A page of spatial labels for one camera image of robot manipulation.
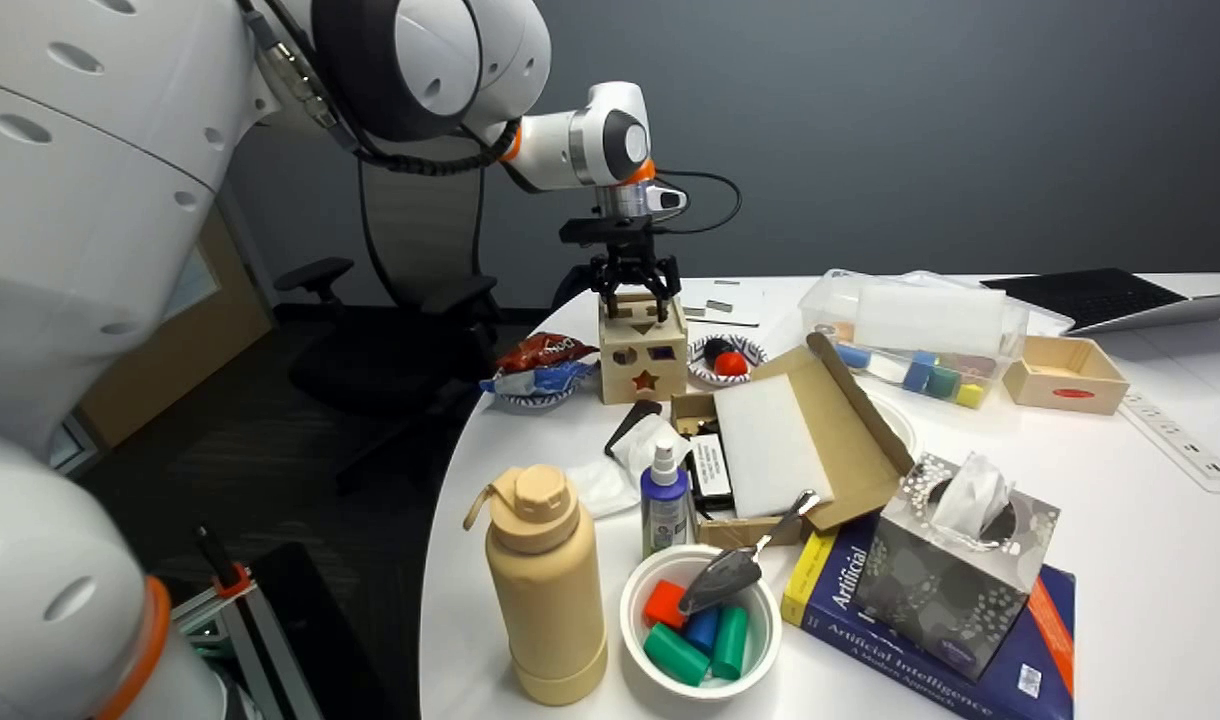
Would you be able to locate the clear plastic ruler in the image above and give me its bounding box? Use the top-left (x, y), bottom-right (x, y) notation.
top-left (1115, 386), bottom-right (1220, 497)

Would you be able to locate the blue hardcover book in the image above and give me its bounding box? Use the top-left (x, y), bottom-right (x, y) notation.
top-left (777, 510), bottom-right (1081, 720)

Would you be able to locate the mesh back office chair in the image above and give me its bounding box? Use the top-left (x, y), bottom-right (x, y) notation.
top-left (272, 154), bottom-right (503, 485)

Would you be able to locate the blue toy cylinder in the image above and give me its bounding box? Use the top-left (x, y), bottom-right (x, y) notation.
top-left (681, 604), bottom-right (723, 655)

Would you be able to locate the tan water bottle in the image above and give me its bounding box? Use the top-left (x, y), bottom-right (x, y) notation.
top-left (461, 458), bottom-right (612, 706)

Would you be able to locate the black patterned tissue box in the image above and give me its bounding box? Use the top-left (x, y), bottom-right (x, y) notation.
top-left (848, 446), bottom-right (1063, 679)

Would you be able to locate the tripod with orange clamp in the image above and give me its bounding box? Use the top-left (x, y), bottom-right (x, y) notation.
top-left (163, 521), bottom-right (324, 720)

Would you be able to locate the red toy cylinder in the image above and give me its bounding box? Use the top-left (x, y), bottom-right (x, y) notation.
top-left (639, 576), bottom-right (694, 632)

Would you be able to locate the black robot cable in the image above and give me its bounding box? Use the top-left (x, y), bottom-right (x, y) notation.
top-left (651, 167), bottom-right (749, 238)

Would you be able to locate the blue toy block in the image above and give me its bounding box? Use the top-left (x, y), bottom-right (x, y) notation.
top-left (900, 351), bottom-right (943, 394)

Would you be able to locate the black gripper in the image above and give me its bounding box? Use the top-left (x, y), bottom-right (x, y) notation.
top-left (590, 235), bottom-right (686, 325)

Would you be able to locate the blue white packet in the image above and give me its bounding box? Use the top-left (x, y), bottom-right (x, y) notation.
top-left (480, 354), bottom-right (605, 417)

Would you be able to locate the green toy cylinder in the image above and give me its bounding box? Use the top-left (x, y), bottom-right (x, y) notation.
top-left (639, 618), bottom-right (718, 686)

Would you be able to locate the teal toy cylinder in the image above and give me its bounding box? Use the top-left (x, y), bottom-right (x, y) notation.
top-left (710, 599), bottom-right (756, 679)

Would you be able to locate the wooden door with window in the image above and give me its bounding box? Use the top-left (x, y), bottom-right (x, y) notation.
top-left (67, 212), bottom-right (276, 452)

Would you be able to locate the red snack bag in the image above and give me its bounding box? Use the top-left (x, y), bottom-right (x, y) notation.
top-left (494, 329), bottom-right (600, 379)

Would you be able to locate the blue spray bottle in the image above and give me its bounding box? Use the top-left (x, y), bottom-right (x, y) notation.
top-left (637, 441), bottom-right (701, 554)

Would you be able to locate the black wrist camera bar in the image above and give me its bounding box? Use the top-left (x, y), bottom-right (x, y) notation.
top-left (556, 216), bottom-right (665, 251)

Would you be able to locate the white round bowl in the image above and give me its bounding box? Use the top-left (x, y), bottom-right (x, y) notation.
top-left (615, 540), bottom-right (784, 711)

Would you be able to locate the green toy block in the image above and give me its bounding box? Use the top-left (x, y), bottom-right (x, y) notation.
top-left (924, 364), bottom-right (967, 402)

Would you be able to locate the dark laptop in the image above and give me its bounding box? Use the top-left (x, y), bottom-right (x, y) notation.
top-left (980, 265), bottom-right (1220, 335)

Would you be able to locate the white crumpled packet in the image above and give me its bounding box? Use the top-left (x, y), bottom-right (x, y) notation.
top-left (600, 394), bottom-right (701, 492)

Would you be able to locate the small black box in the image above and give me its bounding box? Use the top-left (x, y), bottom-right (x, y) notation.
top-left (686, 432), bottom-right (742, 515)

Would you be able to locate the small wooden tray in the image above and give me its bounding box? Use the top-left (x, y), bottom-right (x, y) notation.
top-left (999, 333), bottom-right (1134, 417)

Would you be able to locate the clear plastic lidded container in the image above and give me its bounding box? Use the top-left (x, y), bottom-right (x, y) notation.
top-left (798, 265), bottom-right (1031, 410)

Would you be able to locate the open brown cardboard box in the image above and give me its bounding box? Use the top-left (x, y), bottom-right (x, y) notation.
top-left (667, 329), bottom-right (921, 552)

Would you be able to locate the small clear dish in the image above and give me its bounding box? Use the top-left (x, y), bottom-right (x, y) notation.
top-left (686, 333), bottom-right (770, 390)

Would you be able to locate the wooden shape sorter box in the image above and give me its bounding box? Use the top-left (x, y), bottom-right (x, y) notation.
top-left (597, 290), bottom-right (698, 406)

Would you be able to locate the white foam sheet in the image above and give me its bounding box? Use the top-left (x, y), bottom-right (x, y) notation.
top-left (710, 371), bottom-right (837, 521)

